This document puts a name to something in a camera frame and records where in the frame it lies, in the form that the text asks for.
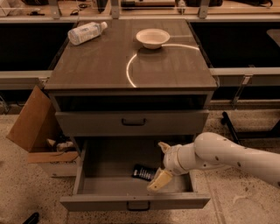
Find clear plastic water bottle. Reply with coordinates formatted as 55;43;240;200
67;22;108;46

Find brown cardboard box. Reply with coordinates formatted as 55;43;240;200
6;87;79;178

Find open grey lower drawer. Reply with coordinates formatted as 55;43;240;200
60;136;210;212

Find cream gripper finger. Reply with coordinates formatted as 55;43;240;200
147;168;173;192
158;142;171;153

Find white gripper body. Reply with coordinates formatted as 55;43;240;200
163;143;195;176

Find grey drawer cabinet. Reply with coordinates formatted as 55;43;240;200
44;18;219;213

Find black object on floor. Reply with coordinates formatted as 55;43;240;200
23;213;39;224

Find black chair leg with caster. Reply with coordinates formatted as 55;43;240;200
220;112;240;144

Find grey workbench rail frame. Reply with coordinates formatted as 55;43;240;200
0;0;280;110

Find white paper bowl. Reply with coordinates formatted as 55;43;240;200
136;29;170;49

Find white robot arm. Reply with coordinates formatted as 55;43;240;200
147;132;280;192

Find closed grey upper drawer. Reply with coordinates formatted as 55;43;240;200
55;109;209;137

